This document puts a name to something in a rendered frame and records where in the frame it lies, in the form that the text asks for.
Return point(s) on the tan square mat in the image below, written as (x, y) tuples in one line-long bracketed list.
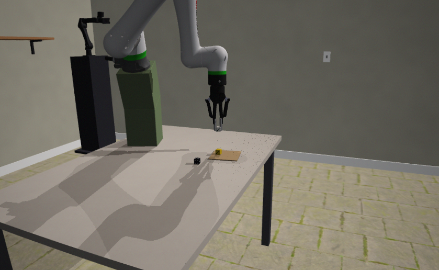
[(226, 155)]

